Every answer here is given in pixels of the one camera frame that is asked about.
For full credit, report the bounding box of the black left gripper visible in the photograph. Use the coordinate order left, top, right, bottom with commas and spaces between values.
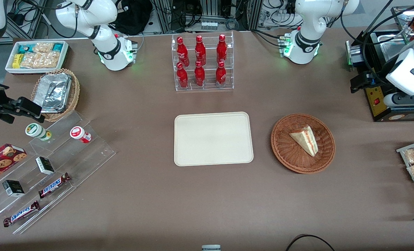
350, 70, 389, 94

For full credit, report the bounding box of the round brown wicker basket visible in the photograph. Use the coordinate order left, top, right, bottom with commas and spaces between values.
271, 113, 336, 174

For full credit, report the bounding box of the black bag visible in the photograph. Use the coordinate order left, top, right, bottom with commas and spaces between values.
111, 0, 154, 36

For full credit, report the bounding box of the aluminium equipment rack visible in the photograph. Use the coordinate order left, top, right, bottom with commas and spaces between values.
154, 0, 264, 32

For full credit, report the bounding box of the triangular sandwich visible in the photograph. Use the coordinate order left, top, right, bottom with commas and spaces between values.
289, 125, 319, 157

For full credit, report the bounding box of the thin grey cable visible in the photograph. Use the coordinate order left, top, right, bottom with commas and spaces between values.
136, 31, 146, 65

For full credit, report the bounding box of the green lidded yogurt cup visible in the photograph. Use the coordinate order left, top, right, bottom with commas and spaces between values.
25, 123, 53, 142

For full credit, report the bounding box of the red cola bottle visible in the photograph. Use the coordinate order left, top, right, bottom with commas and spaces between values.
215, 61, 227, 86
176, 62, 189, 89
176, 36, 190, 67
216, 34, 228, 64
194, 60, 206, 87
194, 35, 207, 66

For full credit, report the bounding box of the light wicker basket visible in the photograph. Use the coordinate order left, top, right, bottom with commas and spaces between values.
31, 68, 80, 122

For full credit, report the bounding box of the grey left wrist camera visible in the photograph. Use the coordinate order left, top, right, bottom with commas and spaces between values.
383, 92, 414, 107

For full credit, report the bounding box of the red tartan cookie box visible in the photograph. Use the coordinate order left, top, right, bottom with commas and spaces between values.
0, 143, 28, 185

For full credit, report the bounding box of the black cable bundle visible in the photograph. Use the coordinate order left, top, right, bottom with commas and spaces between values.
250, 28, 284, 48

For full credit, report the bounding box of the black cable loop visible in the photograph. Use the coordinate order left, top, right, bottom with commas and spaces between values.
285, 234, 336, 251

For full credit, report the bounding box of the Snickers chocolate bar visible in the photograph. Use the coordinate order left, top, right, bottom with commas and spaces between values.
38, 172, 72, 199
3, 200, 41, 228

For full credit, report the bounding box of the black appliance with yellow label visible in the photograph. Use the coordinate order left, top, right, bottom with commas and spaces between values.
345, 29, 414, 123

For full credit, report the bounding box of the small black box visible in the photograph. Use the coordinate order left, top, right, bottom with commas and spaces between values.
2, 180, 25, 198
35, 156, 55, 175

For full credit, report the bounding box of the stack of foil trays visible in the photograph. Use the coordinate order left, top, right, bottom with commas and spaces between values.
32, 73, 72, 113

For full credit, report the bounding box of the red lidded yogurt cup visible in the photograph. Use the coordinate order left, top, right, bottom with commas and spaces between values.
70, 126, 93, 144

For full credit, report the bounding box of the clear bag of crackers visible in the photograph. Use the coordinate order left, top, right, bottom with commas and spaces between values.
20, 51, 61, 69
32, 42, 54, 54

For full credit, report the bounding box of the aluminium frame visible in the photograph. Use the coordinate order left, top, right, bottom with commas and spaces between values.
5, 0, 49, 41

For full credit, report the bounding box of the white rectangular snack bin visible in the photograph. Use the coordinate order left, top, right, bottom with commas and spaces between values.
5, 40, 69, 75

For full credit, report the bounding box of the clear acrylic bottle rack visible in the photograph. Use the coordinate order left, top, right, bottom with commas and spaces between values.
171, 31, 235, 92

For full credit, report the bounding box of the white snack tray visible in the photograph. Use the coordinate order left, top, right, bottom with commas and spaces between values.
396, 138, 414, 214

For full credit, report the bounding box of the cream rectangular tray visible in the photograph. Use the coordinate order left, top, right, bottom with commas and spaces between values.
174, 112, 254, 167

